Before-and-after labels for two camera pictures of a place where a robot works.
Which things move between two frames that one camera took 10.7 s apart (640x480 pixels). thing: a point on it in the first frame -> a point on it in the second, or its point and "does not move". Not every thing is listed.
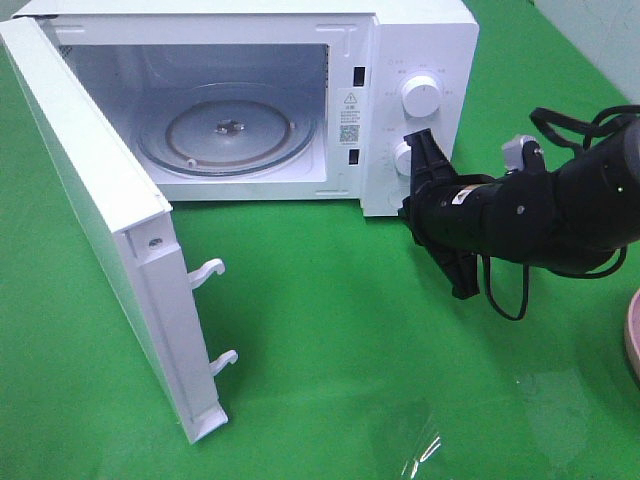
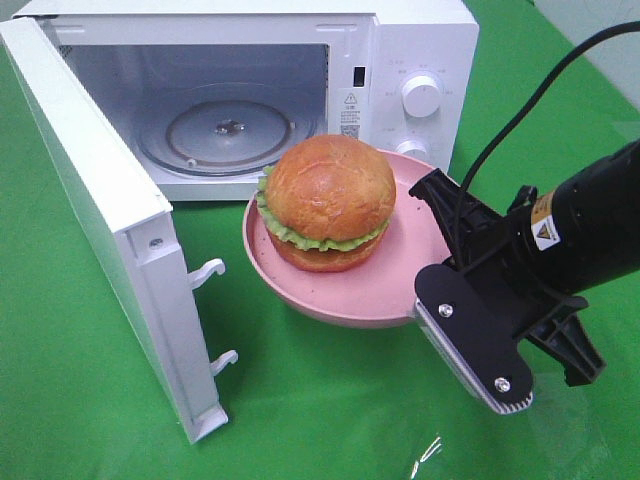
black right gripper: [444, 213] -> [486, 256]
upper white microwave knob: [421, 96] does not move
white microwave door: [124, 219] does not move
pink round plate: [633, 333] -> [379, 290]
